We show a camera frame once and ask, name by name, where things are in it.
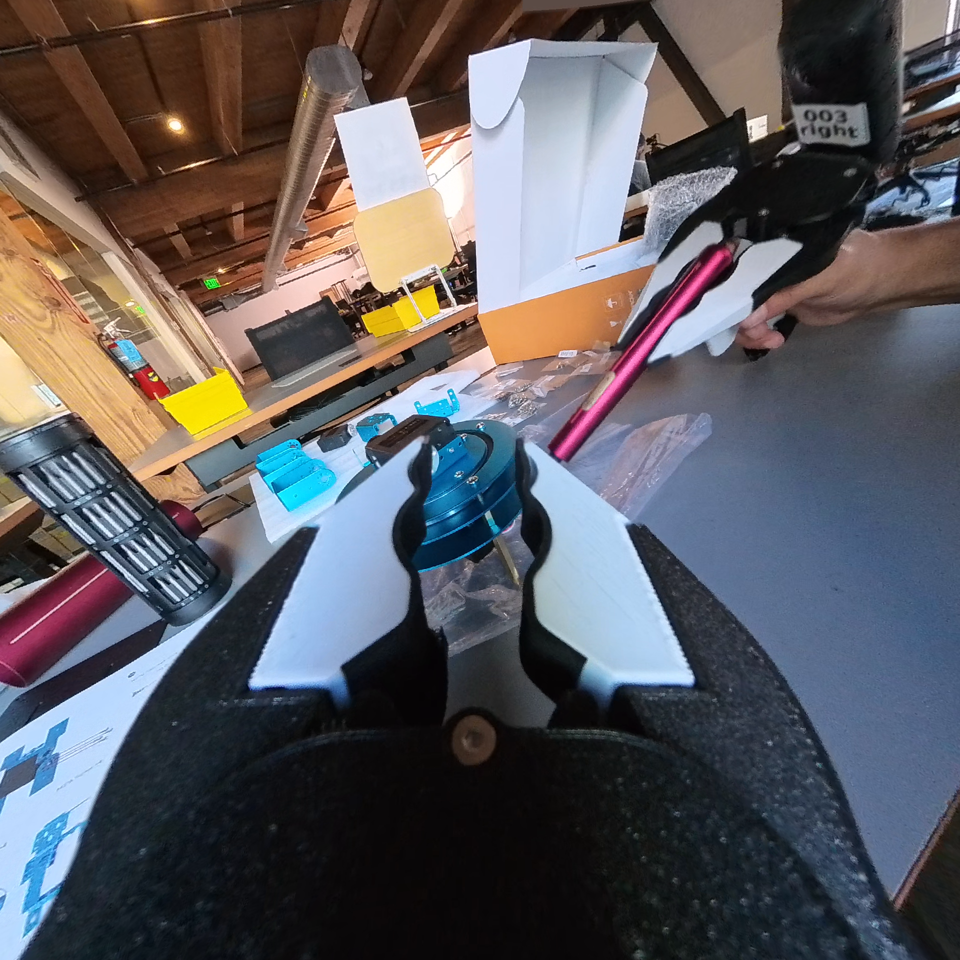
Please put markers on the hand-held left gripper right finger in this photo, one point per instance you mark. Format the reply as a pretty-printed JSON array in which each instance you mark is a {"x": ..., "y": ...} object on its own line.
[{"x": 615, "y": 600}]

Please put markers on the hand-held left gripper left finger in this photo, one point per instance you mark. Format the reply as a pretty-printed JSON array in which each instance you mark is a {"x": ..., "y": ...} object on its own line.
[{"x": 337, "y": 600}]

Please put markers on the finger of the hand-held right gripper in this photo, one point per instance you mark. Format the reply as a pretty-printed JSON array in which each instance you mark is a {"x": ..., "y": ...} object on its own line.
[
  {"x": 660, "y": 289},
  {"x": 720, "y": 315}
]

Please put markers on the red electric screwdriver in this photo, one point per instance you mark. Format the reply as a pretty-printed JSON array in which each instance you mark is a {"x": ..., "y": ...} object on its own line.
[{"x": 637, "y": 352}]

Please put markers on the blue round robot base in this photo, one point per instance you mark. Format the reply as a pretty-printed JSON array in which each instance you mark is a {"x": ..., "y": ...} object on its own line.
[{"x": 465, "y": 525}]

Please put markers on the wood-edged grey desk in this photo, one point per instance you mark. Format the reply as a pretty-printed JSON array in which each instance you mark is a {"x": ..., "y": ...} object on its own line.
[{"x": 225, "y": 427}]

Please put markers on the person's right hand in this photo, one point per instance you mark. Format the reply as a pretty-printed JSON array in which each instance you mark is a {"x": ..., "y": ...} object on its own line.
[{"x": 840, "y": 285}]

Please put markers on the grey bubble wrap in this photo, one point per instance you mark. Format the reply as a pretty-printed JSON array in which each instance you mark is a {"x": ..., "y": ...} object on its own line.
[{"x": 682, "y": 199}]

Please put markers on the white foam sheet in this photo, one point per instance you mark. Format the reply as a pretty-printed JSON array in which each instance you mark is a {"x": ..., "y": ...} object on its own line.
[{"x": 262, "y": 517}]

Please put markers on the group of blue metal brackets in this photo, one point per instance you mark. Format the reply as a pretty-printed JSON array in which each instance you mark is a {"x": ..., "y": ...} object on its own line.
[{"x": 292, "y": 472}]

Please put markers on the clear plastic bag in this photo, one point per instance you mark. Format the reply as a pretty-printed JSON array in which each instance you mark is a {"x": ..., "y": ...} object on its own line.
[{"x": 652, "y": 457}]

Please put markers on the white and orange open box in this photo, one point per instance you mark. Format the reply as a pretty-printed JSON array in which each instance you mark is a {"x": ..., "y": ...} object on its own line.
[{"x": 540, "y": 187}]

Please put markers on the black servo motor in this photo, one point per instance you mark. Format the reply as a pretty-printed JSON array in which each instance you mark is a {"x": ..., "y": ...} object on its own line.
[{"x": 335, "y": 439}]

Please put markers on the white flat keyboard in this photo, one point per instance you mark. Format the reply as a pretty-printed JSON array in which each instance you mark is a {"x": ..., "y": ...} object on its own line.
[{"x": 315, "y": 373}]

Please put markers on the yellow plastic bin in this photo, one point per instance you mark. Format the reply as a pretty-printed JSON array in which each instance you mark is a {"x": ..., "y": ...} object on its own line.
[
  {"x": 202, "y": 405},
  {"x": 382, "y": 321}
]

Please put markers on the black screwdriver bit holder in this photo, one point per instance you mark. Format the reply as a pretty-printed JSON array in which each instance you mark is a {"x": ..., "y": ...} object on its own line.
[{"x": 112, "y": 517}]

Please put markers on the gold rounded board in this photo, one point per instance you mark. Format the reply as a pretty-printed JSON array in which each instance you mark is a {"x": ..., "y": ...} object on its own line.
[{"x": 405, "y": 240}]

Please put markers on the printed assembly instruction sheet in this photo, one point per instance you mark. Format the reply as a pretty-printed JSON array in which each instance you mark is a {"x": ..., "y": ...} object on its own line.
[{"x": 105, "y": 720}]

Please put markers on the red cylindrical case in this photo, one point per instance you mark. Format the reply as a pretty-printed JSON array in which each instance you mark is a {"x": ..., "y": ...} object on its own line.
[{"x": 60, "y": 622}]

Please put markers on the red fire extinguisher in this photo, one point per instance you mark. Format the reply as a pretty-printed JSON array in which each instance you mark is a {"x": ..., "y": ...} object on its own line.
[{"x": 146, "y": 375}]

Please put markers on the blank white card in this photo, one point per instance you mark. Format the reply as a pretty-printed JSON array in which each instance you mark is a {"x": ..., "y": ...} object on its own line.
[{"x": 382, "y": 150}]

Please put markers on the wooden pillar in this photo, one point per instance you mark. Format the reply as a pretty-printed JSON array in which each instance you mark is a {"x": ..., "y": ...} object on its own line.
[{"x": 60, "y": 337}]

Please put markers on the silver duct with capped end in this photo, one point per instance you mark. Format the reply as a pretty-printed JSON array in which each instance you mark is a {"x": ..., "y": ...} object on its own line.
[{"x": 307, "y": 150}]

